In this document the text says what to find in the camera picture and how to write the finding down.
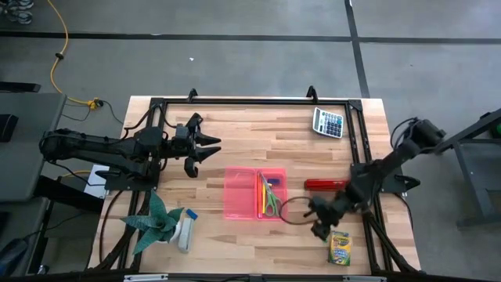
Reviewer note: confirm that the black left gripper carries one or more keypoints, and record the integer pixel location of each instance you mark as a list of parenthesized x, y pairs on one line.
[(189, 154)]

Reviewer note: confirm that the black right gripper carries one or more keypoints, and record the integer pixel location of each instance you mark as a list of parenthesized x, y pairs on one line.
[(329, 211)]

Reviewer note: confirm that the yellow green crayon box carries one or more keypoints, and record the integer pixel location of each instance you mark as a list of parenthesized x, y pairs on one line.
[(339, 249)]

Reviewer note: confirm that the pink translucent plastic box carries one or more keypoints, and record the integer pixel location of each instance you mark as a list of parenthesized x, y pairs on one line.
[(238, 196)]

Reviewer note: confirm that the yellow marker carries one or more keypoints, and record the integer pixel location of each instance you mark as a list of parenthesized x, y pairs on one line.
[(264, 199)]

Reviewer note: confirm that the red pencil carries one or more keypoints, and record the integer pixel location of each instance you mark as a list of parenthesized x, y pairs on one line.
[(259, 203)]

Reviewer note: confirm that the small blue eraser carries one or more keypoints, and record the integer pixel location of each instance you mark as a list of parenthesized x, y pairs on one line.
[(192, 214)]

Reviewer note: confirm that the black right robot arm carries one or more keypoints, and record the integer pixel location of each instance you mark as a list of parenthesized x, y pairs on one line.
[(391, 164)]

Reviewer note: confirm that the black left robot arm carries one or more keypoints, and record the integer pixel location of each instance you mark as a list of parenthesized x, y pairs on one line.
[(98, 149)]

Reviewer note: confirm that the red marker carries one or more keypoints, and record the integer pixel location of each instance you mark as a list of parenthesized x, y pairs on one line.
[(326, 184)]

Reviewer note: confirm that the white stapler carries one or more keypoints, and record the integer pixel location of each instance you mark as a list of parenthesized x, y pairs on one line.
[(186, 235)]

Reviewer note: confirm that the green plant in white pot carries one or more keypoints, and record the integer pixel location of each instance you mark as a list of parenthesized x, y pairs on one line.
[(156, 223)]

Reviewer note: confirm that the white desk calculator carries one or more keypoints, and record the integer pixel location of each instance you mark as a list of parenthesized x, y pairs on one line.
[(328, 122)]

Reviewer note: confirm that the white paper sheet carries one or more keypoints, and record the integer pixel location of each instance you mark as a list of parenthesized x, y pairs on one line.
[(96, 184)]

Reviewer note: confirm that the grey metal stand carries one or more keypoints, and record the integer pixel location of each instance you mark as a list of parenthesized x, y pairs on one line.
[(471, 176)]

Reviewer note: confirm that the grey side table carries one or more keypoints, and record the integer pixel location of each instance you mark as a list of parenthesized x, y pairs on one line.
[(23, 168)]

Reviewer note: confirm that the black box device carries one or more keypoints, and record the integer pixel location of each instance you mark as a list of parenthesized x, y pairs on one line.
[(8, 127)]

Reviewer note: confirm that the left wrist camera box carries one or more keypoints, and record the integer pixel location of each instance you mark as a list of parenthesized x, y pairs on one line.
[(182, 131)]

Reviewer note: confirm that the black aluminium table frame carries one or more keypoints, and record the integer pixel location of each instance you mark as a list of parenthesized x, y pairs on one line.
[(254, 101)]

